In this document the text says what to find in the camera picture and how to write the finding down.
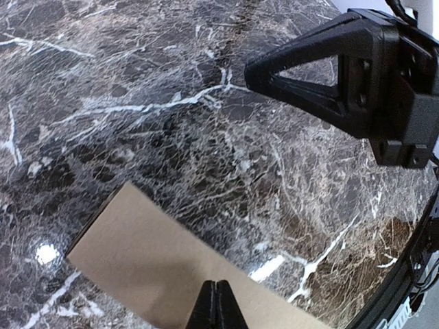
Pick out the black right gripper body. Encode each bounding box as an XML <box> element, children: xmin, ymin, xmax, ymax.
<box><xmin>370</xmin><ymin>10</ymin><xmax>438</xmax><ymax>169</ymax></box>

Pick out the white slotted cable duct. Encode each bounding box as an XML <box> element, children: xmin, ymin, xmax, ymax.
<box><xmin>384</xmin><ymin>297</ymin><xmax>412</xmax><ymax>329</ymax></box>

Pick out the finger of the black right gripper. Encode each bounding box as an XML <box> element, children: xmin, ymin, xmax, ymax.
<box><xmin>244</xmin><ymin>12</ymin><xmax>399</xmax><ymax>138</ymax></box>

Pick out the brown cardboard box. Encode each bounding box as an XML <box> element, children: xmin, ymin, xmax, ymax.
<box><xmin>67</xmin><ymin>183</ymin><xmax>324</xmax><ymax>328</ymax></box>

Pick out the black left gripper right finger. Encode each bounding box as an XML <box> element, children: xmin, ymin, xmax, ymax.
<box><xmin>215</xmin><ymin>280</ymin><xmax>248</xmax><ymax>329</ymax></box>

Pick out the black front rail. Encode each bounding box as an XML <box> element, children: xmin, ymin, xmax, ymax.
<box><xmin>347</xmin><ymin>188</ymin><xmax>438</xmax><ymax>329</ymax></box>

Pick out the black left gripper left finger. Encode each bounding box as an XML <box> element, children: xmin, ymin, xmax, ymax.
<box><xmin>185</xmin><ymin>280</ymin><xmax>216</xmax><ymax>329</ymax></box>

